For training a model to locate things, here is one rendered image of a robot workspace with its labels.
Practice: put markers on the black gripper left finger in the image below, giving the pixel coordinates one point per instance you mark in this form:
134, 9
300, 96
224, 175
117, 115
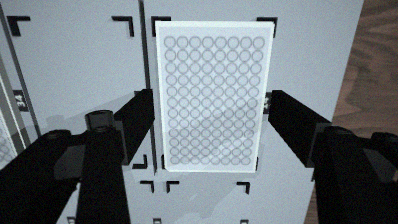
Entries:
29, 193

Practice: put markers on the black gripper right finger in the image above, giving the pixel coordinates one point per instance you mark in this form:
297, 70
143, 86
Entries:
349, 171

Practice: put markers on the white flat deck plate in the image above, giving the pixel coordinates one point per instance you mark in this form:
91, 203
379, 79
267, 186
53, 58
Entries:
315, 44

